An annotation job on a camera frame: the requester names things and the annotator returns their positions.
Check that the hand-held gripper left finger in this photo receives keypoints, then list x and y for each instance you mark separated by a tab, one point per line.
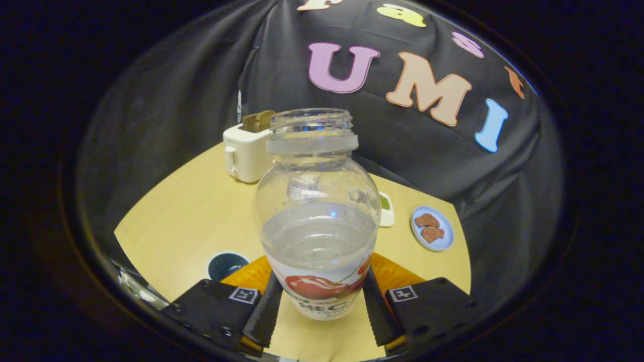
266	314

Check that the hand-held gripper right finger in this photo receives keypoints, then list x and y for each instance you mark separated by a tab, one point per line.
378	314

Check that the pale green cup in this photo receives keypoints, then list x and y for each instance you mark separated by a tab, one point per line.
226	266

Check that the clear plastic juice bottle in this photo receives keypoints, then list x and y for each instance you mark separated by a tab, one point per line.
317	231

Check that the white divided snack tray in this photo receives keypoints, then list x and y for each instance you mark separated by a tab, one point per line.
386	218

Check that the brown cookie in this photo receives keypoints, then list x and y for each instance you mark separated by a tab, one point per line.
432	234
426	220

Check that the light blue plate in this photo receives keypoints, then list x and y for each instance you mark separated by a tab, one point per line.
445	242

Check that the light wooden table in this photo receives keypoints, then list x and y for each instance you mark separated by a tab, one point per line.
191	216

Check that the white toaster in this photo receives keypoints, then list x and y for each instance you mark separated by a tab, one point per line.
246	156

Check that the brown toast slice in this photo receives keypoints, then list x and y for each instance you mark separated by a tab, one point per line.
256	121

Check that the black backdrop cloth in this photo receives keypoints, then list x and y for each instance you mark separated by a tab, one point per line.
176	100

